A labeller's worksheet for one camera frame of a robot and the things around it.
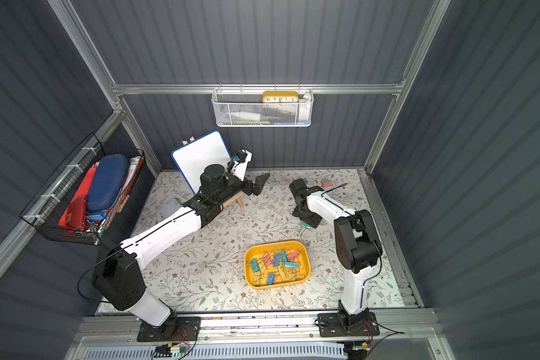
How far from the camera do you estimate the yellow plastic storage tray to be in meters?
0.84

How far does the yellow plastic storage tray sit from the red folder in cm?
52

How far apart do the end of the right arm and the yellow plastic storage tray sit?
10 centimetres
